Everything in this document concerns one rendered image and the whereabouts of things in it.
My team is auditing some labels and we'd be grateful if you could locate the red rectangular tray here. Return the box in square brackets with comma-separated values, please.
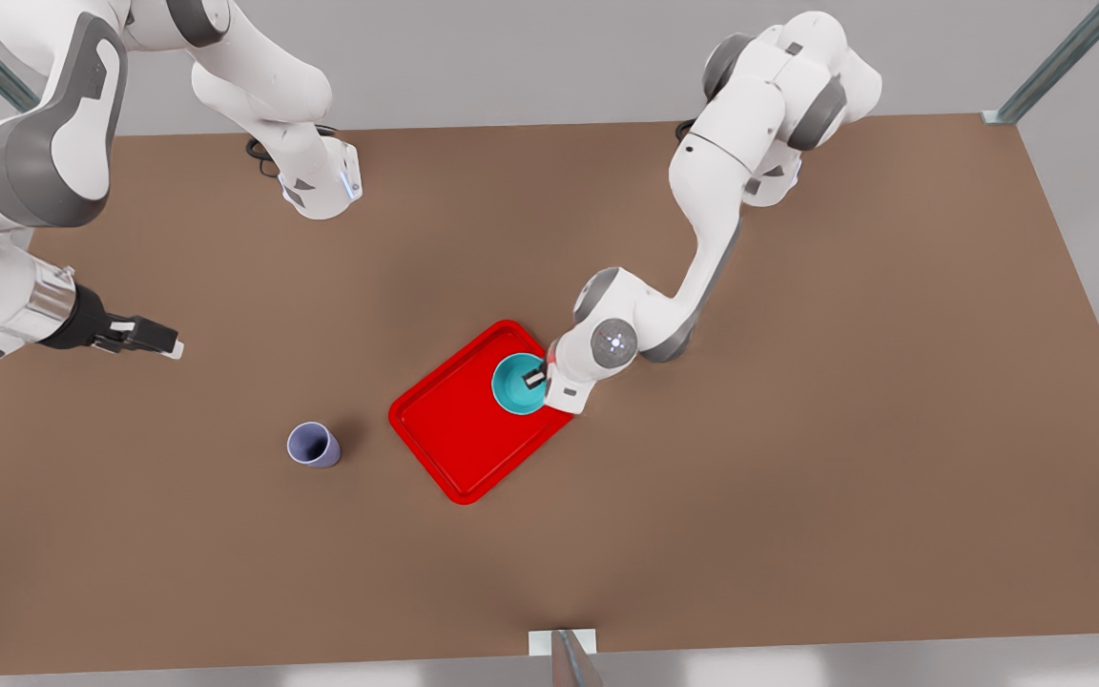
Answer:
[387, 320, 578, 506]

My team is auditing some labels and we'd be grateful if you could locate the lavender cup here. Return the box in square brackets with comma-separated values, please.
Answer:
[286, 422, 342, 470]

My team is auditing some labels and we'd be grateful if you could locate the teal bowl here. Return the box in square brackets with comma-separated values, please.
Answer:
[490, 352, 551, 419]

